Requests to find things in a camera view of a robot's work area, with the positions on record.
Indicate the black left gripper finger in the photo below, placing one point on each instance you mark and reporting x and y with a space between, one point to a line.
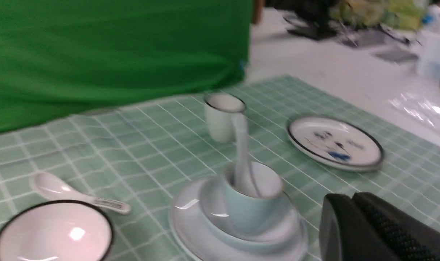
365 227

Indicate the pale blue cup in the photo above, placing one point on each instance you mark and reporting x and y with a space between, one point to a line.
252 203

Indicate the pale blue spoon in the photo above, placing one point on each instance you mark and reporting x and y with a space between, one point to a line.
244 180

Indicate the cartoon plate black rim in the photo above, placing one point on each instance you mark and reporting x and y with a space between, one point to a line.
335 143

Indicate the pale blue plate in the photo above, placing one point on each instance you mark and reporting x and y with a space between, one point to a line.
192 234

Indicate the white cup black rim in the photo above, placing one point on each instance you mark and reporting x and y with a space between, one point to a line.
219 108

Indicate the background clutter on floor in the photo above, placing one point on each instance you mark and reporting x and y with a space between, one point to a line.
321 19

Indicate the green checked tablecloth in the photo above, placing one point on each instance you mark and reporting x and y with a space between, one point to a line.
146 154

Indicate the white bowl black rim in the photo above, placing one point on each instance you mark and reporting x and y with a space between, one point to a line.
58 230

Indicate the white spoon with label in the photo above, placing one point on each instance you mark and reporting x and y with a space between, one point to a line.
52 187

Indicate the green backdrop cloth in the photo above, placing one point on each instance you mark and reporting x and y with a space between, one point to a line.
60 57

